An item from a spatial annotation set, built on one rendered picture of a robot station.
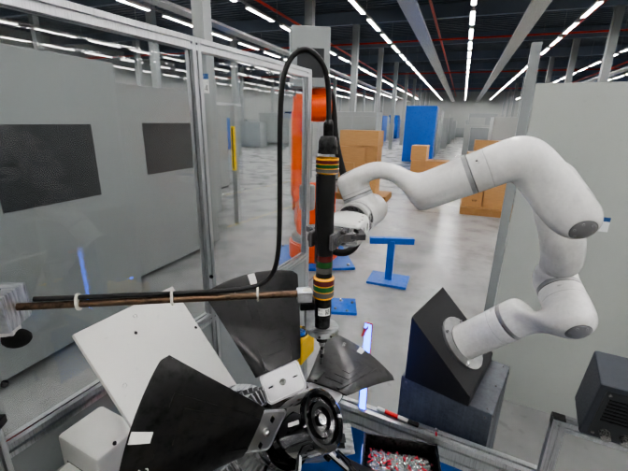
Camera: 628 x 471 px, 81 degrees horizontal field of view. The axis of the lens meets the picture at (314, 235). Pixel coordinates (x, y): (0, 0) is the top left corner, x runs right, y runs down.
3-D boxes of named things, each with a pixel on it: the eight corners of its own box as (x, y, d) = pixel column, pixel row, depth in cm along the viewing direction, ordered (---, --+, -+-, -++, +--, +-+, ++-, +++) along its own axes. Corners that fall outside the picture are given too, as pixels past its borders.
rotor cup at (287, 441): (284, 490, 72) (332, 479, 66) (244, 427, 73) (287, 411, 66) (316, 436, 85) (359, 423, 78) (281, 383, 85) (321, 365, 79)
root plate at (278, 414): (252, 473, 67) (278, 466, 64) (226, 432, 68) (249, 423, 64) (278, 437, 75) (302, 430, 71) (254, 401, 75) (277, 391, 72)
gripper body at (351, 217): (373, 238, 86) (356, 252, 76) (333, 232, 90) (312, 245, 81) (375, 207, 84) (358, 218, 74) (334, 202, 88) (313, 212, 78)
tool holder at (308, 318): (298, 341, 75) (298, 298, 72) (294, 323, 81) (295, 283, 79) (341, 338, 76) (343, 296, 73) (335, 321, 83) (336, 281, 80)
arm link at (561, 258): (545, 325, 109) (528, 283, 121) (592, 320, 105) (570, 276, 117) (539, 200, 79) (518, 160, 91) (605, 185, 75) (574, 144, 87)
